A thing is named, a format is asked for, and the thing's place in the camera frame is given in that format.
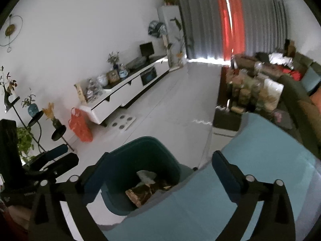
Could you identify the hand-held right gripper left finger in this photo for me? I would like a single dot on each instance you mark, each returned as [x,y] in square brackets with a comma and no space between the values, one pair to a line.
[96,178]

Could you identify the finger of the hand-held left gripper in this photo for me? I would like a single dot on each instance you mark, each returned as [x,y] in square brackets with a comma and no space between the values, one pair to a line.
[64,163]
[56,150]

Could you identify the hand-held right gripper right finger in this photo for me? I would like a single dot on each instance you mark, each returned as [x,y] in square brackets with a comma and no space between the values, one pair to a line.
[225,174]

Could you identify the dark brown glossy wrapper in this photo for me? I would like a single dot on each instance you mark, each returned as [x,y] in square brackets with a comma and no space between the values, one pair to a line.
[140,194]

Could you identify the white plastic bag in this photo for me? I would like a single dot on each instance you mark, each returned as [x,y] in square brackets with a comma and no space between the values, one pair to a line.
[146,175]

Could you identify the brown snack wrapper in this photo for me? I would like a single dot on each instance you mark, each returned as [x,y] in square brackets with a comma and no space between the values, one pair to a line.
[164,184]

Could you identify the teal trash bin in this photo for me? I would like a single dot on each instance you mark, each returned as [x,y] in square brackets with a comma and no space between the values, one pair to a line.
[155,155]

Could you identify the black metal plant stand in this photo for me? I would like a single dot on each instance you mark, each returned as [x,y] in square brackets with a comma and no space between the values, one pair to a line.
[59,133]

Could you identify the green leafy potted plant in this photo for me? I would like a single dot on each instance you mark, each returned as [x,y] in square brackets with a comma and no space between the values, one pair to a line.
[23,143]

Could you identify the vase with orange flowers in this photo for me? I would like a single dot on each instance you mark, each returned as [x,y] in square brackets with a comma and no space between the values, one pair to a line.
[54,121]

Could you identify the orange plastic bag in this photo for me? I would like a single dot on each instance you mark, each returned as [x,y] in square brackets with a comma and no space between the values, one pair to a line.
[80,125]

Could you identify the blue grey patterned tablecloth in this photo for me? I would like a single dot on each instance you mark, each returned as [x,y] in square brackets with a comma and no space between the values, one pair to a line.
[250,140]

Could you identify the blue vase with plant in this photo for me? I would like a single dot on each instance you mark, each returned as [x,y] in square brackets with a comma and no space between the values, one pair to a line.
[32,109]

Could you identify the white tray with round holes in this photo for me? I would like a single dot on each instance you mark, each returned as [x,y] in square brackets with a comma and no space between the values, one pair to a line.
[121,121]

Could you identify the branch with red leaves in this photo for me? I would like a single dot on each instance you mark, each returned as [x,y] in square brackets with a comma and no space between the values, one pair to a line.
[7,90]

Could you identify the glass ornament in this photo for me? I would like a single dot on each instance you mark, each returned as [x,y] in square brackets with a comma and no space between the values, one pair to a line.
[92,89]

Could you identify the cluttered coffee table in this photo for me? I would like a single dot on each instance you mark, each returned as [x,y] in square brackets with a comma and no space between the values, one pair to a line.
[240,90]

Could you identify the white shopping bag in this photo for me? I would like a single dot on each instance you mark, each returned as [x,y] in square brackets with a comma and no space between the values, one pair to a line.
[272,90]

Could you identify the white tv cabinet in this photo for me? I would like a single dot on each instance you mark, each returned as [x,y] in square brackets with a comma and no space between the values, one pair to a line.
[130,85]

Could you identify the blue white ceramic jar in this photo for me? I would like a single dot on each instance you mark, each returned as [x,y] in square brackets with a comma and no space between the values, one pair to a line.
[123,72]

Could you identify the dark green sofa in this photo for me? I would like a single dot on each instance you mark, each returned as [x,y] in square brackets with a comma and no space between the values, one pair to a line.
[298,100]

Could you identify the vase with dried plant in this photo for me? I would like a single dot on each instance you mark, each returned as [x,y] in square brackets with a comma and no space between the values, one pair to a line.
[114,60]

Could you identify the glass jar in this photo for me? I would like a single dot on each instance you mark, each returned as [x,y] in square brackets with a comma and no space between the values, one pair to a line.
[258,67]

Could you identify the brown upholstered bench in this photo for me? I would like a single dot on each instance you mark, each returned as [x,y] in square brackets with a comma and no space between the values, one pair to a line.
[247,61]

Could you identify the orange cushion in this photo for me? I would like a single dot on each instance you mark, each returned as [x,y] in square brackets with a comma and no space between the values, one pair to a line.
[316,98]

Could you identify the red cloth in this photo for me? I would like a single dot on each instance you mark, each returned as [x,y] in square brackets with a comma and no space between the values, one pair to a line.
[293,75]

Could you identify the black cloth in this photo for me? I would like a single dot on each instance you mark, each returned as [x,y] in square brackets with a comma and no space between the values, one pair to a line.
[262,56]

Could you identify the white clothes pile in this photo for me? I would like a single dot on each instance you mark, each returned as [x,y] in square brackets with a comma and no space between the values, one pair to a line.
[280,59]

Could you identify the blue cushion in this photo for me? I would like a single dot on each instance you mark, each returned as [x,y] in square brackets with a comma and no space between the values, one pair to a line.
[311,77]

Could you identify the black monitor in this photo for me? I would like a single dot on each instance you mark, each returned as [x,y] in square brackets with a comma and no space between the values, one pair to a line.
[146,49]

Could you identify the tall leafy plant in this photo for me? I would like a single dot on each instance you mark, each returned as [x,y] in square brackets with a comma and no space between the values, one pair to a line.
[181,40]

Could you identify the grey and red curtain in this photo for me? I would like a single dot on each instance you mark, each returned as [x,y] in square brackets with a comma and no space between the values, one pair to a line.
[258,22]
[200,22]

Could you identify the blue patterned cloth bag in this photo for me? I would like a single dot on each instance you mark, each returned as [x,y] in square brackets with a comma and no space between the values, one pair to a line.
[156,29]

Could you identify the white standing air conditioner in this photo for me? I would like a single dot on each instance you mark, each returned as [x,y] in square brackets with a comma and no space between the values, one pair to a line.
[168,17]

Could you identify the wooden picture frame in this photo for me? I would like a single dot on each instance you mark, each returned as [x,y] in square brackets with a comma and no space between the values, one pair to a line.
[79,93]

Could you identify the round metal wall clock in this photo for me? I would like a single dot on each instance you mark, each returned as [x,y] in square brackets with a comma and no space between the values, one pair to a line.
[11,30]

